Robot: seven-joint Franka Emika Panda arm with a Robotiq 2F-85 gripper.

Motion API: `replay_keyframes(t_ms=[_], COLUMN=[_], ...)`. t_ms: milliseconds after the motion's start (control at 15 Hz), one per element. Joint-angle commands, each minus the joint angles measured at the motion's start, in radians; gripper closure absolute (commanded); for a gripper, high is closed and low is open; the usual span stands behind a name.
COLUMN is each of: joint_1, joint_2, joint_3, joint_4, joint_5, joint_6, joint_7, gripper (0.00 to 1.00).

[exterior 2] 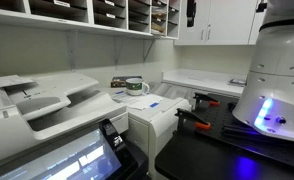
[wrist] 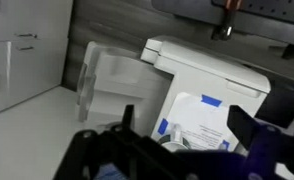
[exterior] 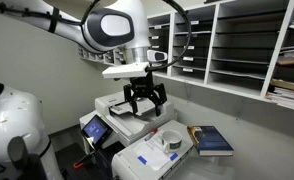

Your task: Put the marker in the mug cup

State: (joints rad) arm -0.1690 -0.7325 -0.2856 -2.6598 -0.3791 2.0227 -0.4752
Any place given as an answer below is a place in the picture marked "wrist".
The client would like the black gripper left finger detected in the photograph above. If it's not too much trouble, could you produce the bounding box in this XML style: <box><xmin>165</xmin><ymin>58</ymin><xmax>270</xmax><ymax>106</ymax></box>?
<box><xmin>120</xmin><ymin>104</ymin><xmax>137</xmax><ymax>133</ymax></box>

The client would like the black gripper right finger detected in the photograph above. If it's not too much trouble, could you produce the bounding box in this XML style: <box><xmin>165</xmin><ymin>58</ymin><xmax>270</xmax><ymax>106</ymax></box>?
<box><xmin>226</xmin><ymin>104</ymin><xmax>272</xmax><ymax>148</ymax></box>

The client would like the white mug with green band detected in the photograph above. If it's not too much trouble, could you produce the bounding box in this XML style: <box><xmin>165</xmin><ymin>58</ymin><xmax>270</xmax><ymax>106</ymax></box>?
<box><xmin>158</xmin><ymin>133</ymin><xmax>192</xmax><ymax>154</ymax></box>

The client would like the blue tape piece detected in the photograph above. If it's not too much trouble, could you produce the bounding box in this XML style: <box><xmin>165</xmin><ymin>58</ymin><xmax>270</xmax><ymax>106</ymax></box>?
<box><xmin>220</xmin><ymin>139</ymin><xmax>232</xmax><ymax>151</ymax></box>
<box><xmin>200</xmin><ymin>94</ymin><xmax>224</xmax><ymax>108</ymax></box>
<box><xmin>157</xmin><ymin>117</ymin><xmax>170</xmax><ymax>136</ymax></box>

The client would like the white paper sheet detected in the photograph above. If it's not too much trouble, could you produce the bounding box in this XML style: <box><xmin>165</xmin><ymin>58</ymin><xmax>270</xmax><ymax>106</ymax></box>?
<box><xmin>168</xmin><ymin>91</ymin><xmax>242</xmax><ymax>153</ymax></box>

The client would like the clear plastic container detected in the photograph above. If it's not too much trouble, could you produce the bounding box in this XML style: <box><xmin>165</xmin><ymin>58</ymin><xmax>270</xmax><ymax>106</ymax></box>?
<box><xmin>75</xmin><ymin>40</ymin><xmax>175</xmax><ymax>123</ymax></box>

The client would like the small white printer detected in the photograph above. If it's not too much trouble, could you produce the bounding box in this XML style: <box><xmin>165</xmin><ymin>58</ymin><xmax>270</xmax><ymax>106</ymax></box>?
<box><xmin>140</xmin><ymin>34</ymin><xmax>272</xmax><ymax>154</ymax></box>

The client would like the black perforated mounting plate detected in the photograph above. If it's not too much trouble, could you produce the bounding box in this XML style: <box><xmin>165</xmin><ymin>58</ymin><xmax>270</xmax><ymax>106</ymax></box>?
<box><xmin>151</xmin><ymin>0</ymin><xmax>294</xmax><ymax>47</ymax></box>

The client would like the white drawer cabinet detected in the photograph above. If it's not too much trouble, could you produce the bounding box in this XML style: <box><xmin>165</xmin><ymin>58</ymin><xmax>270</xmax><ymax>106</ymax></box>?
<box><xmin>0</xmin><ymin>0</ymin><xmax>74</xmax><ymax>118</ymax></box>

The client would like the orange handled clamp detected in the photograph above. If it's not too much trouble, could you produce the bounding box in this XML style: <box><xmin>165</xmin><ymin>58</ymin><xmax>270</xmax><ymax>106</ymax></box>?
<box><xmin>211</xmin><ymin>0</ymin><xmax>244</xmax><ymax>42</ymax></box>

